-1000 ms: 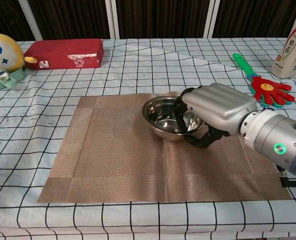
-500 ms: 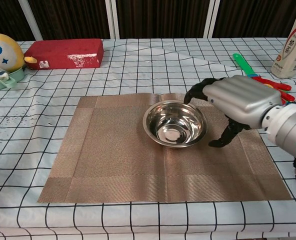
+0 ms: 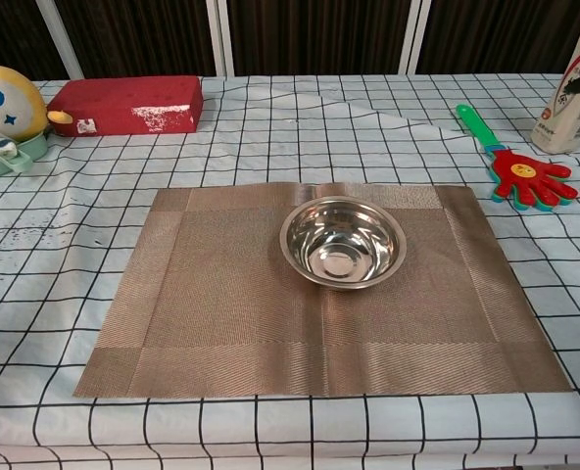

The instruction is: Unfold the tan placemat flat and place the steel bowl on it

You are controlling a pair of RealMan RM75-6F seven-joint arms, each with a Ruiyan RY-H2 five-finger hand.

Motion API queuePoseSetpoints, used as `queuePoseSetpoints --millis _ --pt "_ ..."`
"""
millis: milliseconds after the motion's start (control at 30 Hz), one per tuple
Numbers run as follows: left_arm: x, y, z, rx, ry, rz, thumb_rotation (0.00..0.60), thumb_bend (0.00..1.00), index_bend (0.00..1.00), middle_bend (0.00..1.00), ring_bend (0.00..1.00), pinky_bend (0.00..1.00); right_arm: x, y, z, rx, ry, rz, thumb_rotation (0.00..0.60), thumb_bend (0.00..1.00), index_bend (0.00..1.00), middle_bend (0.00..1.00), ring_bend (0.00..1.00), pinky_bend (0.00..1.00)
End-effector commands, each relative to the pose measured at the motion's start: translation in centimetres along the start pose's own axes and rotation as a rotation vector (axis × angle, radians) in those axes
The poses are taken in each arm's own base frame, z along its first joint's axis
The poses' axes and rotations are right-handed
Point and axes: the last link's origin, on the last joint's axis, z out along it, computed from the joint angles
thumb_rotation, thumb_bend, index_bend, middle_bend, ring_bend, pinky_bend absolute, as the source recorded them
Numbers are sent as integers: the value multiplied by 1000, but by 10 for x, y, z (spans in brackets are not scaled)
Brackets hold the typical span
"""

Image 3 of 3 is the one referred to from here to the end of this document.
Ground stainless steel bowl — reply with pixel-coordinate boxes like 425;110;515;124
278;195;408;292

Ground brown woven cloth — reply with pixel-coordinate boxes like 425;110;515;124
72;180;574;399

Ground red green hand clapper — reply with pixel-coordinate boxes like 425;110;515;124
455;102;576;214

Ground beige milk tea bottle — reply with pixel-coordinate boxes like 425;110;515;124
530;12;580;154

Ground red rectangular block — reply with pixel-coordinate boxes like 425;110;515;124
46;74;205;137

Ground white checkered tablecloth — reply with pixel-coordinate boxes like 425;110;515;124
0;72;580;470

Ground green plastic dish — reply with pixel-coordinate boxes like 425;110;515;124
0;131;51;183

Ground yellow plush toy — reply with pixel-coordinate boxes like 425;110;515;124
0;51;74;158

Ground white partition frame post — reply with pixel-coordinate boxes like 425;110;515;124
34;0;85;79
397;0;432;75
206;0;236;77

